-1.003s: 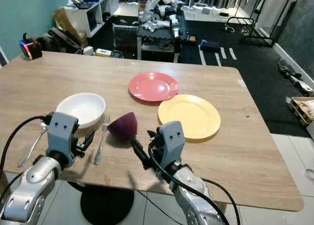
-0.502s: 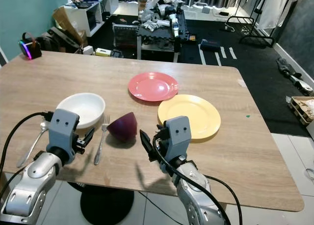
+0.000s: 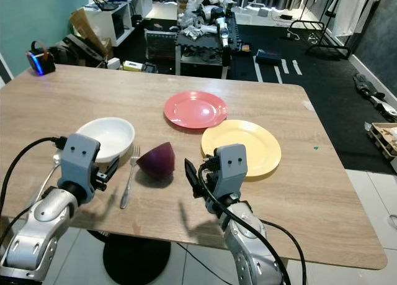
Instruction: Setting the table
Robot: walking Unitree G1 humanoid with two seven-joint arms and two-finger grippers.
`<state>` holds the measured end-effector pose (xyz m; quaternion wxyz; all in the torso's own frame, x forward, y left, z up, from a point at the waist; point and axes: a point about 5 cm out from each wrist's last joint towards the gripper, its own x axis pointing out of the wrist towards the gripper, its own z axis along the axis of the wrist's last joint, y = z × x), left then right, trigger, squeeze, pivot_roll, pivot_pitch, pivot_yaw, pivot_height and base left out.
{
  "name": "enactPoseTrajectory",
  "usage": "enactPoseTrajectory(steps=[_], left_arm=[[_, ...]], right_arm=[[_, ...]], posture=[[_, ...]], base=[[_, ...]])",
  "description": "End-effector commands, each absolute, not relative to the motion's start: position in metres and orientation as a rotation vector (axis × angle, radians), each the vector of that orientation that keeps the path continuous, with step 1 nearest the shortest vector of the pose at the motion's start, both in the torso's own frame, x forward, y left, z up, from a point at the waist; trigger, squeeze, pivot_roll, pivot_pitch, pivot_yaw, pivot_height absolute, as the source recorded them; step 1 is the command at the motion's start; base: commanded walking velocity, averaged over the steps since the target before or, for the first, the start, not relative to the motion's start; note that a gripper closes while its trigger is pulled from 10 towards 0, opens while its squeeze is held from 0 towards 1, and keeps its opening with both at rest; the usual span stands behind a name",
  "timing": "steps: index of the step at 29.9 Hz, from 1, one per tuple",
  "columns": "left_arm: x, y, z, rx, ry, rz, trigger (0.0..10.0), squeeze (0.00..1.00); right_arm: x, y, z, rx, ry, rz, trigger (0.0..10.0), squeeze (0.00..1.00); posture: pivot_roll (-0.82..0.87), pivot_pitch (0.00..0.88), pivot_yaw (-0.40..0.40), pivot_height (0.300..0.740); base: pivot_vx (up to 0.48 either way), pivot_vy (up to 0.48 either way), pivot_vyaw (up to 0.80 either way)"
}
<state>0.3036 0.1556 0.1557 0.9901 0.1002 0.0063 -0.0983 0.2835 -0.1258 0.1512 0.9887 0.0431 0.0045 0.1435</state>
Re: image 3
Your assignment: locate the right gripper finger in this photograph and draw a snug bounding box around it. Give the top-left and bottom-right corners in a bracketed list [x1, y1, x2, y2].
[184, 159, 202, 188]
[191, 175, 213, 202]

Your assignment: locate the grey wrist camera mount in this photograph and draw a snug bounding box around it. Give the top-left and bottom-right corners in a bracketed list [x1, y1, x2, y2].
[64, 133, 102, 188]
[214, 143, 249, 197]

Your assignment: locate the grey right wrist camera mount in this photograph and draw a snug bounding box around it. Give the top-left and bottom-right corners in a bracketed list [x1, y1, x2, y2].
[214, 143, 249, 197]

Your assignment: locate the silver metal spoon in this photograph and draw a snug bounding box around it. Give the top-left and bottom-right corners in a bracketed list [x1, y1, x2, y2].
[38, 150, 66, 203]

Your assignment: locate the flat black box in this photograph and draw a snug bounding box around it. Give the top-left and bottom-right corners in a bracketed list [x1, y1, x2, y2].
[254, 49, 283, 66]

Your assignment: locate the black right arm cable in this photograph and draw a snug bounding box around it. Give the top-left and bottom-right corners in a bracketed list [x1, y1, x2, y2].
[198, 161, 308, 285]

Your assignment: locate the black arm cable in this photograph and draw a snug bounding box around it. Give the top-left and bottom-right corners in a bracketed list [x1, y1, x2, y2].
[198, 161, 308, 285]
[0, 137, 68, 206]

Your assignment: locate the black metal rack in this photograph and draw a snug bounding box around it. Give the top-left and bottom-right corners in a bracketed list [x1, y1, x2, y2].
[306, 0, 379, 57]

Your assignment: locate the black speaker with blue light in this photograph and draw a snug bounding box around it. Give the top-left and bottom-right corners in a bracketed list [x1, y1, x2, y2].
[27, 40, 56, 76]

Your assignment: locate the purple bowl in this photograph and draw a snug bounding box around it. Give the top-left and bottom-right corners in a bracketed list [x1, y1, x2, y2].
[136, 142, 177, 179]

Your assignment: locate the pink plate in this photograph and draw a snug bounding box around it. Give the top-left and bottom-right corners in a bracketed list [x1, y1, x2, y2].
[163, 91, 229, 130]

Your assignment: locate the black cluttered cart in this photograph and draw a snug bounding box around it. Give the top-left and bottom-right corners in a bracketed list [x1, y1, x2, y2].
[175, 0, 244, 76]

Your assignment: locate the yellow plate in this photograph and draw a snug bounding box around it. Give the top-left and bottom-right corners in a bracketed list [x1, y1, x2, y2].
[201, 119, 282, 179]

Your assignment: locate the white bowl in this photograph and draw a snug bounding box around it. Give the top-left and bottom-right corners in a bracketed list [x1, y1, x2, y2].
[76, 117, 136, 164]

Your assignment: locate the black floor bundle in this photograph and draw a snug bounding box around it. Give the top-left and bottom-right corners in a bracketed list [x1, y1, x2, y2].
[352, 73, 397, 121]

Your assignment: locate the brown cardboard sheet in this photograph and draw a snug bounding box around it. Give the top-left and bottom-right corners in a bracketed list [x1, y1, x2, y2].
[69, 9, 114, 59]

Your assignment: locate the black round table base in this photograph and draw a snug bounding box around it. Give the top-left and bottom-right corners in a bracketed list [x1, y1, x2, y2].
[102, 234, 172, 285]

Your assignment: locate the white shelf unit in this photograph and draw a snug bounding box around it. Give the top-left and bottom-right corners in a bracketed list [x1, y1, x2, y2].
[89, 0, 153, 47]

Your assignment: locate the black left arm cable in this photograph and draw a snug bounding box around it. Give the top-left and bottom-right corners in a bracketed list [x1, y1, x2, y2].
[0, 137, 68, 206]

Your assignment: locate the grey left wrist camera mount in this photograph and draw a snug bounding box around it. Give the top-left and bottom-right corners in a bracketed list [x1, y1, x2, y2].
[64, 133, 102, 188]

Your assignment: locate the silver metal fork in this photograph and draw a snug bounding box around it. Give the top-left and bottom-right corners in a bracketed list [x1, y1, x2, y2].
[120, 146, 141, 210]

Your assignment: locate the small yellow box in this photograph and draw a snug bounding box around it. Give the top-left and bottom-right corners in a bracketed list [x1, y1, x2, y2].
[123, 60, 143, 72]

